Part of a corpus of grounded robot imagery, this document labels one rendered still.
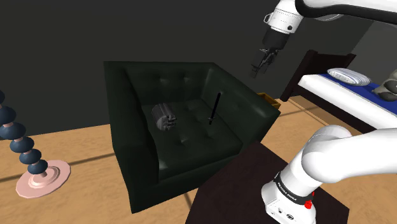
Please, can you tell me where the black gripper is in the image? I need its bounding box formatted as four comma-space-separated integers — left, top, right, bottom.
251, 28, 289, 79

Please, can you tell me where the small wooden box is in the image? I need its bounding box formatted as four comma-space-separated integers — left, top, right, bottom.
256, 92, 282, 109

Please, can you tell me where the black pen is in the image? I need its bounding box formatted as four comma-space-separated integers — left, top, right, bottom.
208, 92, 222, 126

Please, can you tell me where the white striped pillow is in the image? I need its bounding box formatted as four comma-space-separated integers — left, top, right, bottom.
326, 67, 372, 87

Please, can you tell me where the dark green leather armchair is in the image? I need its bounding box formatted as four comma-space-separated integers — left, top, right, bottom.
103, 60, 282, 214

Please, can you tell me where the grey cylindrical object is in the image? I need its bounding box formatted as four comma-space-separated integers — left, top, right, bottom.
151, 102, 178, 132

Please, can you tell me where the dark robot stand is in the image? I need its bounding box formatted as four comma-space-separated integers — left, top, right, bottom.
185, 141, 351, 224

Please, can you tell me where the grey plush toy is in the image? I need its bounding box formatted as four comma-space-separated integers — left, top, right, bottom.
372, 69, 397, 102

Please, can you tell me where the floor lamp with blue beads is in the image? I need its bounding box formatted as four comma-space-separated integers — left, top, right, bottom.
0, 90, 72, 199

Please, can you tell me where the bed with dark wooden frame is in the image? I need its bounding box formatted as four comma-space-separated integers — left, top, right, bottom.
280, 49, 397, 135

